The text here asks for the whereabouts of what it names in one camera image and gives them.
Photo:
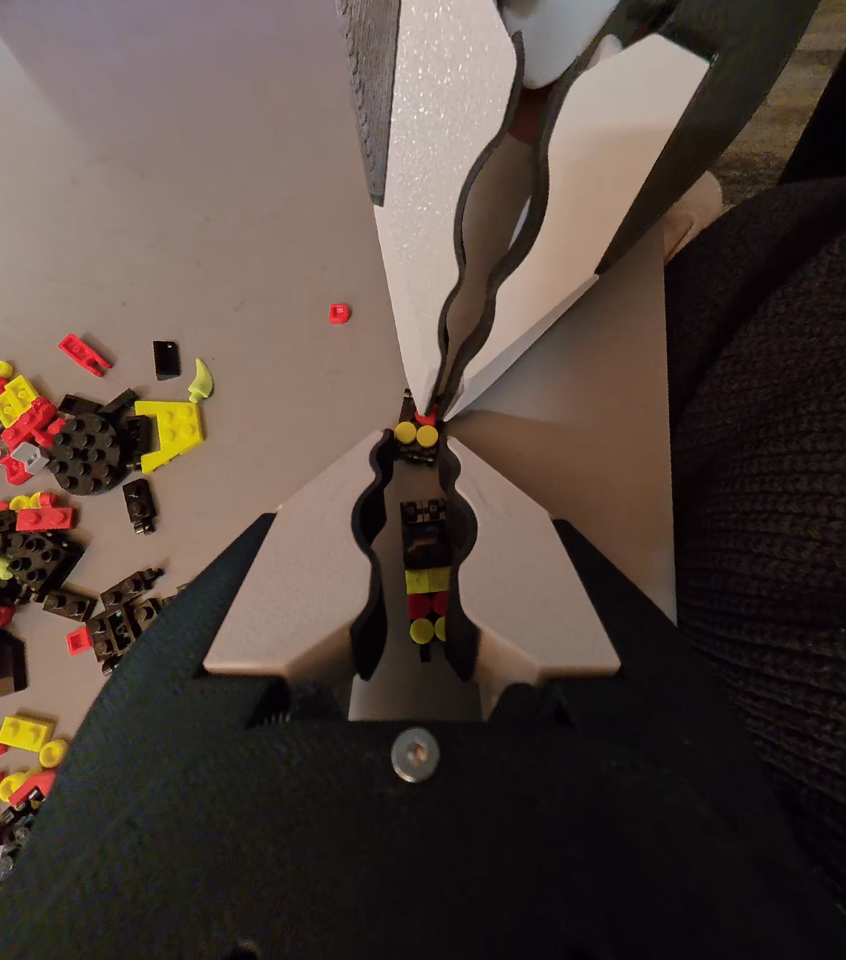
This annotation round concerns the red lego clip plate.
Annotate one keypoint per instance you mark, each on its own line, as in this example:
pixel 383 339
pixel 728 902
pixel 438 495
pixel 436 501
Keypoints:
pixel 84 352

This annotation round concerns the beige shoe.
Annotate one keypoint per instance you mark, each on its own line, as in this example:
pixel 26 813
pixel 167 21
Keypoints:
pixel 700 210

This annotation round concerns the black round lego plate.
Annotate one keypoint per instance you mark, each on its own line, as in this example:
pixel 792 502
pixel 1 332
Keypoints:
pixel 85 454

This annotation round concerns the black lego clip assembly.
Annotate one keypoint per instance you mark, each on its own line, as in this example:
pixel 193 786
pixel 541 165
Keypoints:
pixel 417 452

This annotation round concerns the black furniture leg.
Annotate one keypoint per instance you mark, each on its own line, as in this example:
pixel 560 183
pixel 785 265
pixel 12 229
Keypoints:
pixel 843 82

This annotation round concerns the pile of lego pieces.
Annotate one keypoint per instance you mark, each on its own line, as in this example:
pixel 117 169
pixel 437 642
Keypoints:
pixel 25 547

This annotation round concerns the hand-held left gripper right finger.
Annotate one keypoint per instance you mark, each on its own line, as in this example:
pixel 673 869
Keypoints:
pixel 543 600

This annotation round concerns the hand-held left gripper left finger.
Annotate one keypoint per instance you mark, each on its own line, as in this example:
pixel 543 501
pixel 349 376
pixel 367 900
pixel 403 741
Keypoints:
pixel 288 600

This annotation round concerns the yellow wedge lego plate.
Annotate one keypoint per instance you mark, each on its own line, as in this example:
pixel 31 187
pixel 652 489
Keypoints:
pixel 172 431

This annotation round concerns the red yellow black lego stack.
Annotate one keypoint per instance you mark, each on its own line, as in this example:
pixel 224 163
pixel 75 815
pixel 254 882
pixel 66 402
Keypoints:
pixel 427 540

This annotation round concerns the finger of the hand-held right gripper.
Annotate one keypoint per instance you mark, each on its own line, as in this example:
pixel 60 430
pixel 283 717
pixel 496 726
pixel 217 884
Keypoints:
pixel 430 150
pixel 603 150

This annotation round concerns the small black lego slope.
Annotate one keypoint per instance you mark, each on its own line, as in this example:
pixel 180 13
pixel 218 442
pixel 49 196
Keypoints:
pixel 166 358

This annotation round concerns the lime lego claw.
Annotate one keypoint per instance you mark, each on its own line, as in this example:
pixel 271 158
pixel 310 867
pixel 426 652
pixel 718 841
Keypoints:
pixel 202 379

